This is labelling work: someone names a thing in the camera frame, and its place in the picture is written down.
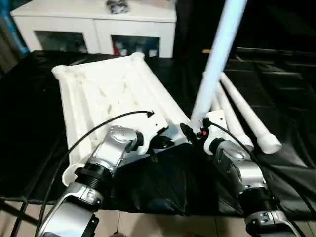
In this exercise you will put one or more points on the white plastic table leg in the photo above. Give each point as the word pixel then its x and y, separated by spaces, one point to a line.
pixel 222 49
pixel 232 118
pixel 247 111
pixel 214 103

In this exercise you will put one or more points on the white plastic table top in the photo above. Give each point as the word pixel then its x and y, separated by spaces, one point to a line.
pixel 103 93

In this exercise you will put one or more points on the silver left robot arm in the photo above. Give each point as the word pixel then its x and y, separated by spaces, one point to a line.
pixel 108 153

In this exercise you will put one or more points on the black table mat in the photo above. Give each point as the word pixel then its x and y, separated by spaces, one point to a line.
pixel 172 182

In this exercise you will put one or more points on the small tan label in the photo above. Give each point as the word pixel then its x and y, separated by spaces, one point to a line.
pixel 207 51

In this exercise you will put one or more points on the white glass-door cabinet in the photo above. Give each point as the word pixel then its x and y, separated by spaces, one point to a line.
pixel 93 27

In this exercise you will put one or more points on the bag of black parts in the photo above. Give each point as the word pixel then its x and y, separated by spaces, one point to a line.
pixel 118 7

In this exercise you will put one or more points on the grey curtain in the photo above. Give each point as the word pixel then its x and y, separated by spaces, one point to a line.
pixel 11 44

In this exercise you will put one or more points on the black folding stand frame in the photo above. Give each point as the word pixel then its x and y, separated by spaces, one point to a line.
pixel 14 214

